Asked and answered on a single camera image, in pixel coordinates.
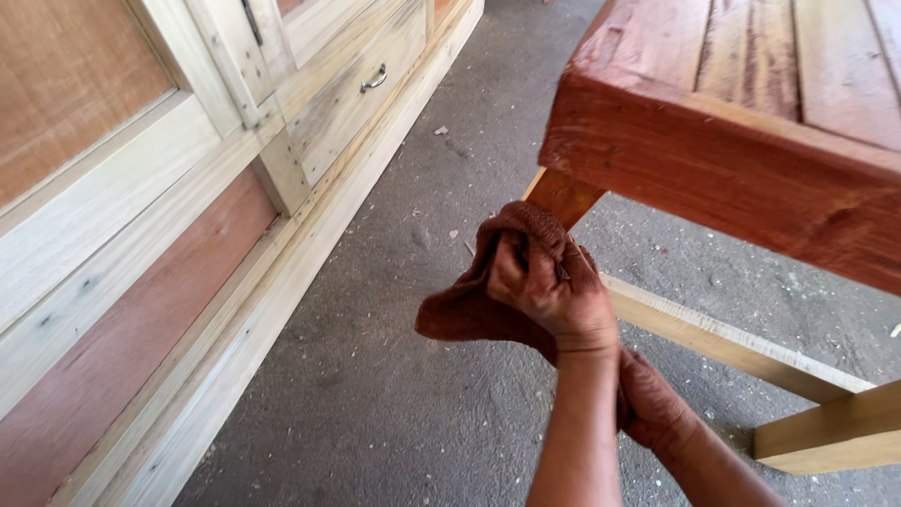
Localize silver metal drawer handle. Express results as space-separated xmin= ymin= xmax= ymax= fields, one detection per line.
xmin=359 ymin=62 xmax=389 ymax=94

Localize person's right hand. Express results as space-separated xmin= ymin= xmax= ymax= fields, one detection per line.
xmin=617 ymin=349 xmax=702 ymax=453

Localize red stained wooden table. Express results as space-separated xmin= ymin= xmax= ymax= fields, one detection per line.
xmin=521 ymin=0 xmax=901 ymax=477

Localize black metal door handle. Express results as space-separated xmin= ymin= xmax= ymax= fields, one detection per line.
xmin=241 ymin=0 xmax=264 ymax=47

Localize unfinished wooden cabinet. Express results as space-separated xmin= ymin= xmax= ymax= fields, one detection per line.
xmin=0 ymin=0 xmax=487 ymax=507

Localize person's left hand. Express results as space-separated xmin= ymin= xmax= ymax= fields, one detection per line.
xmin=485 ymin=231 xmax=622 ymax=354

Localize reddish brown staining cloth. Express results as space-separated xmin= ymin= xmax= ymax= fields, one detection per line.
xmin=414 ymin=200 xmax=601 ymax=367

